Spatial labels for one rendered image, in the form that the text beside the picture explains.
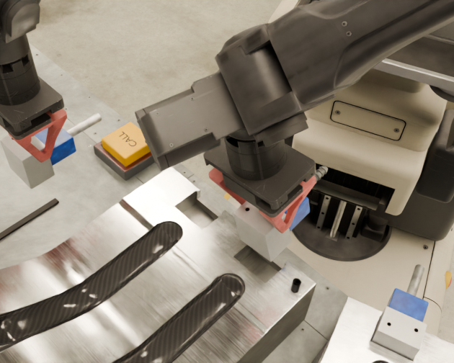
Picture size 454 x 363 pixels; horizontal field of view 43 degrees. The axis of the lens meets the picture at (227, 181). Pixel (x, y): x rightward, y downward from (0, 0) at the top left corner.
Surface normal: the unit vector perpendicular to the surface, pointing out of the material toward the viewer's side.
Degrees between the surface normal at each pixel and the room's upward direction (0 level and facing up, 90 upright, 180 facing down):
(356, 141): 8
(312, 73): 69
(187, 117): 40
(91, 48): 0
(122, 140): 0
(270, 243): 82
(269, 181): 12
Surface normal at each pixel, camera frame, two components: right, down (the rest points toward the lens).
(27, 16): 0.67, 0.74
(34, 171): 0.71, 0.55
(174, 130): 0.08, -0.01
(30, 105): 0.04, -0.65
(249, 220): -0.18, -0.63
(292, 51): -0.57, 0.28
